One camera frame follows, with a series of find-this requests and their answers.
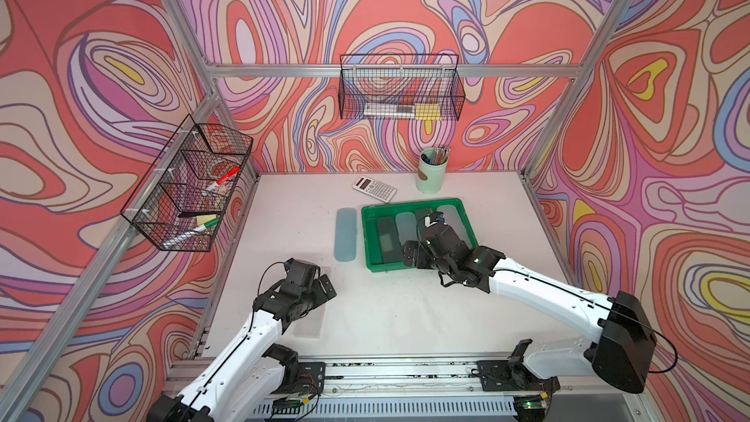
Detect frosted white pencil case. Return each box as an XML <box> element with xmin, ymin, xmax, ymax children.
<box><xmin>437</xmin><ymin>204</ymin><xmax>473</xmax><ymax>246</ymax></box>
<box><xmin>395</xmin><ymin>212</ymin><xmax>418</xmax><ymax>244</ymax></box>

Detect dark green pencil case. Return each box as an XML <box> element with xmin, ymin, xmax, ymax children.
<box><xmin>402</xmin><ymin>240</ymin><xmax>435</xmax><ymax>270</ymax></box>
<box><xmin>376</xmin><ymin>217</ymin><xmax>404</xmax><ymax>264</ymax></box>

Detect light blue pencil case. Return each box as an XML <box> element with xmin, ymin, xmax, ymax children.
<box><xmin>334</xmin><ymin>207</ymin><xmax>357</xmax><ymax>263</ymax></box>

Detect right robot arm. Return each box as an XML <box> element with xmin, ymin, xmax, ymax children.
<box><xmin>402</xmin><ymin>240</ymin><xmax>657</xmax><ymax>394</ymax></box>

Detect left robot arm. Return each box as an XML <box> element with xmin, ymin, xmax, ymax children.
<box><xmin>146</xmin><ymin>259</ymin><xmax>336</xmax><ymax>421</ymax></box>

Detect green plastic storage box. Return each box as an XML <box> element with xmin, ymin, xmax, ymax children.
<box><xmin>361</xmin><ymin>197</ymin><xmax>479</xmax><ymax>273</ymax></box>

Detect yellow box in basket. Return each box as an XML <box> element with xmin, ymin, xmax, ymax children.
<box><xmin>414</xmin><ymin>104</ymin><xmax>443</xmax><ymax>121</ymax></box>

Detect clear box in basket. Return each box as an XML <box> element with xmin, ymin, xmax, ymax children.
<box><xmin>362</xmin><ymin>103</ymin><xmax>415</xmax><ymax>119</ymax></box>

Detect pale green pen cup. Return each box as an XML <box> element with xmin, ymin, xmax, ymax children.
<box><xmin>416</xmin><ymin>158</ymin><xmax>449</xmax><ymax>195</ymax></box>

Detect white calculator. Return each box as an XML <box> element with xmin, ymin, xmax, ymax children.
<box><xmin>352</xmin><ymin>176</ymin><xmax>396</xmax><ymax>203</ymax></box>

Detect pens in cup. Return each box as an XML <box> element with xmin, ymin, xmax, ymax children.
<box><xmin>420</xmin><ymin>146</ymin><xmax>451</xmax><ymax>166</ymax></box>

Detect green white marker in basket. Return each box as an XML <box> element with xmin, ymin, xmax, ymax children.
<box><xmin>160</xmin><ymin>214</ymin><xmax>220</xmax><ymax>251</ymax></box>

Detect red marker in basket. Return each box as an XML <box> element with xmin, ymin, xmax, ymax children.
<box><xmin>205</xmin><ymin>166</ymin><xmax>240</xmax><ymax>193</ymax></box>

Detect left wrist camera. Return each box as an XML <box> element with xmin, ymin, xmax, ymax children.
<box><xmin>280</xmin><ymin>258</ymin><xmax>320</xmax><ymax>297</ymax></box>

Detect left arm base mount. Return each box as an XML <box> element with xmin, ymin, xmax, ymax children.
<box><xmin>263</xmin><ymin>344</ymin><xmax>326</xmax><ymax>396</ymax></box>

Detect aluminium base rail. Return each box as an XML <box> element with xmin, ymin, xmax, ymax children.
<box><xmin>248</xmin><ymin>355</ymin><xmax>658</xmax><ymax>421</ymax></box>

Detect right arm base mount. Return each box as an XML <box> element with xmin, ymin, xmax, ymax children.
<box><xmin>471</xmin><ymin>339</ymin><xmax>561</xmax><ymax>395</ymax></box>

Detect black wire basket left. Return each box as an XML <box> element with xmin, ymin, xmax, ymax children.
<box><xmin>120</xmin><ymin>115</ymin><xmax>254</xmax><ymax>253</ymax></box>

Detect black wire basket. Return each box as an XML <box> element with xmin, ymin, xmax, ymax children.
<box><xmin>338</xmin><ymin>52</ymin><xmax>466</xmax><ymax>121</ymax></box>
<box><xmin>120</xmin><ymin>115</ymin><xmax>254</xmax><ymax>253</ymax></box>

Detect black wire basket back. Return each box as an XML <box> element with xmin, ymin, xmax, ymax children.
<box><xmin>338</xmin><ymin>52</ymin><xmax>466</xmax><ymax>121</ymax></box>

